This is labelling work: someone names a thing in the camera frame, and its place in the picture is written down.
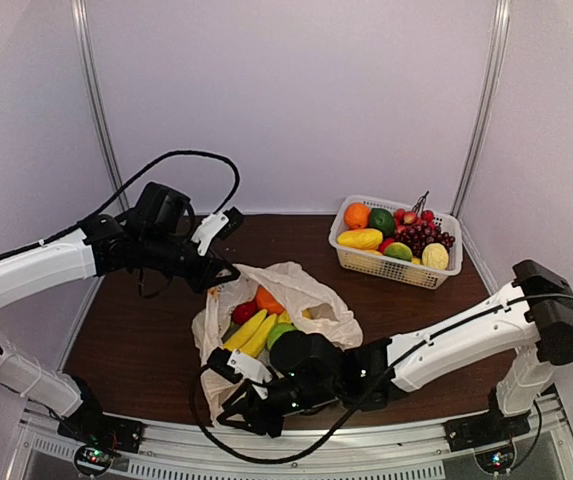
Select orange in basket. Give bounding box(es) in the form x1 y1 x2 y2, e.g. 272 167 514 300
344 202 371 230

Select green lime in basket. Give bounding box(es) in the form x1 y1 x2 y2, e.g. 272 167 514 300
369 208 396 238

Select beige plastic bag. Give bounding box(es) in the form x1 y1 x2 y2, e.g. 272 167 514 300
192 262 363 420

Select right black cable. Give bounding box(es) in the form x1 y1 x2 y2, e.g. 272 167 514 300
189 294 573 464

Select right aluminium corner post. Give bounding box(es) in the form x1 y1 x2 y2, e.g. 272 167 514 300
451 0 511 218

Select black cable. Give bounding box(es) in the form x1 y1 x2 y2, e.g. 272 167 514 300
0 149 241 274
189 294 573 464

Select red apple in bag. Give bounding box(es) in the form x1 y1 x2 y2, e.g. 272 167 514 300
231 300 258 326

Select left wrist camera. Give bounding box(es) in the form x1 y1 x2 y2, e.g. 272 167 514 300
191 207 244 257

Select green yellow mango in basket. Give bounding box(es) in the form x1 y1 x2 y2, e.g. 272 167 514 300
384 242 413 262

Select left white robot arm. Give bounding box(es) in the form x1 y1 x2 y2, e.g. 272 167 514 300
0 182 243 444

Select green apple in bag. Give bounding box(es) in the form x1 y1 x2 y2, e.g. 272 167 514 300
266 323 297 351

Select aluminium front rail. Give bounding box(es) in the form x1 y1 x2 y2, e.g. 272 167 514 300
1 393 573 479

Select red grape bunch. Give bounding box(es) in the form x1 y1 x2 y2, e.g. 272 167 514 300
393 191 456 257

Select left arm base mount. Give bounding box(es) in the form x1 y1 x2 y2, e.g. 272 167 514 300
49 404 144 478

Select orange in bag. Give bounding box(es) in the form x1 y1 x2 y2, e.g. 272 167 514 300
255 286 285 315

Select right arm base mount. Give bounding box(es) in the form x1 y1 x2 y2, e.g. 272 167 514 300
444 412 530 476

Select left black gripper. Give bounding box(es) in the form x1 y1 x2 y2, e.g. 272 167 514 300
140 229 240 294

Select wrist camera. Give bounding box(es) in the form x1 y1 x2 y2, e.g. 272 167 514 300
191 207 244 257
206 348 273 385

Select left aluminium corner post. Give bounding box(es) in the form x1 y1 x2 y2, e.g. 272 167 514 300
71 0 130 213

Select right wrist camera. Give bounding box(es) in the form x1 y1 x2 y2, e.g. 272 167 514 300
206 348 273 385

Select aluminium corner post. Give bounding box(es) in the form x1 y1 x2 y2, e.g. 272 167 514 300
71 0 130 213
451 0 511 218

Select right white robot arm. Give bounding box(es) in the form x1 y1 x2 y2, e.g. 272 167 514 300
208 260 573 442

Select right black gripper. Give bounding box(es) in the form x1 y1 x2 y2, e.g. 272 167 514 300
216 375 341 438

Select yellow lemon in basket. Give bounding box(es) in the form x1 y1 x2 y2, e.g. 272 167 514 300
421 243 450 270

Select red cherries in basket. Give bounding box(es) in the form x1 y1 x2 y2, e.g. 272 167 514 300
393 209 435 226

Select left black cable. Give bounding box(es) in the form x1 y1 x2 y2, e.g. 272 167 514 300
0 149 241 274

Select red apple in basket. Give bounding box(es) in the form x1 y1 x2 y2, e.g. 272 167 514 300
378 238 395 254

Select yellow banana bunch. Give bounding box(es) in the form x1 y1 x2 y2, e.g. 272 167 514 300
223 310 278 358

